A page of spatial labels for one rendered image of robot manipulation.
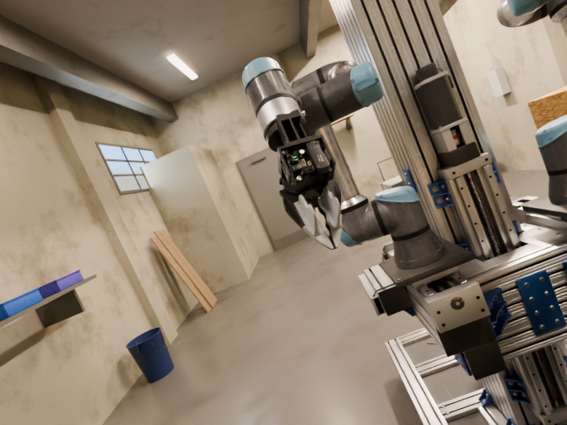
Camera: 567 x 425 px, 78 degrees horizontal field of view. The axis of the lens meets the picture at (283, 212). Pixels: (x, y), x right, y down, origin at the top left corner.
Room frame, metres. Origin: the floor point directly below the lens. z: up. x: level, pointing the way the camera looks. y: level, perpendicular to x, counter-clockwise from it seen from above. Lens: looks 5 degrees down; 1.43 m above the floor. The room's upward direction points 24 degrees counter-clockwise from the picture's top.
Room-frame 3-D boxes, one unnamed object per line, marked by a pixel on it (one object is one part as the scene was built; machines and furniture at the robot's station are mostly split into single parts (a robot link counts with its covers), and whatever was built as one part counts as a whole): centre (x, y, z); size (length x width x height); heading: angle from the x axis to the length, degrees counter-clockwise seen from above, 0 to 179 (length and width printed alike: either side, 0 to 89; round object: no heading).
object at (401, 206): (1.05, -0.32, 1.20); 0.13 x 0.12 x 0.14; 72
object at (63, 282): (3.12, 2.05, 1.36); 0.33 x 0.22 x 0.11; 175
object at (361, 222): (1.09, -0.20, 1.41); 0.15 x 0.12 x 0.55; 72
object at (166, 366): (3.75, 1.95, 0.25); 0.42 x 0.40 x 0.49; 175
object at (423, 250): (1.05, -0.33, 1.09); 0.15 x 0.15 x 0.10
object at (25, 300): (2.59, 2.10, 1.36); 0.34 x 0.23 x 0.11; 175
